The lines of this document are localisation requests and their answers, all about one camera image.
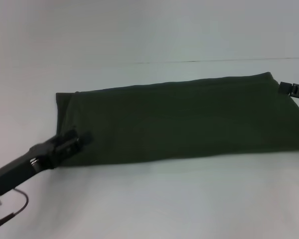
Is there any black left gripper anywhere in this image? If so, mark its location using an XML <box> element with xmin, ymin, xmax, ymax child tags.
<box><xmin>0</xmin><ymin>129</ymin><xmax>94</xmax><ymax>196</ymax></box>

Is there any dark green t-shirt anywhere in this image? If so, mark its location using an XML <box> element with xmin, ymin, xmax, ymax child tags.
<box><xmin>53</xmin><ymin>71</ymin><xmax>299</xmax><ymax>170</ymax></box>

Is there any left arm cable with plug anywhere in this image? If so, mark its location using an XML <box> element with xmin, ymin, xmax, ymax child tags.
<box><xmin>0</xmin><ymin>188</ymin><xmax>29</xmax><ymax>228</ymax></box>

